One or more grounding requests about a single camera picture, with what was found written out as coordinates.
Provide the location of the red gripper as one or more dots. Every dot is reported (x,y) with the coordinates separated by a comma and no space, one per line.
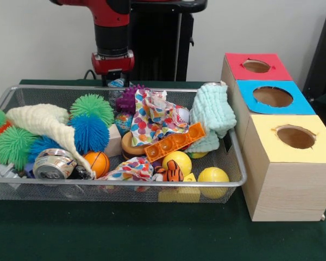
(112,65)

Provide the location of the purple spiky rubber toy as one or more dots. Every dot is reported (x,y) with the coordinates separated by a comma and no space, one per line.
(126,99)

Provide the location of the colourful dotted cloth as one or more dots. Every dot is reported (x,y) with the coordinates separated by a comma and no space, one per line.
(155,119)

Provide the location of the cream knitted cloth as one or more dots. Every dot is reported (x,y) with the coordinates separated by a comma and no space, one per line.
(43,119)

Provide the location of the light blue knitted cloth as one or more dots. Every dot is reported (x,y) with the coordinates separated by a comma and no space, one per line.
(212,108)

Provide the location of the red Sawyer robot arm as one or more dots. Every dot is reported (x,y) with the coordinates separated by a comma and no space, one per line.
(111,24)

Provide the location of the wooden box with three holes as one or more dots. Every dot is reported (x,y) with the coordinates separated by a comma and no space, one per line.
(288,187)

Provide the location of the green spiky rubber ball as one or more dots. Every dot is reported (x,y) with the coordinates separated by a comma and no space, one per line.
(92,107)

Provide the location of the blue spiky rubber ball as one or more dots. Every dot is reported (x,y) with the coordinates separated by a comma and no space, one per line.
(89,133)

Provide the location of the orange toy building brick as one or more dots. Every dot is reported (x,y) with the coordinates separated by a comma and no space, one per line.
(176,141)

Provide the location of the yellow ball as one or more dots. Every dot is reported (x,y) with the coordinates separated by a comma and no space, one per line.
(179,159)
(213,178)

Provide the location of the green spiky caterpillar toy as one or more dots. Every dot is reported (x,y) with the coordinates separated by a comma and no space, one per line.
(13,146)

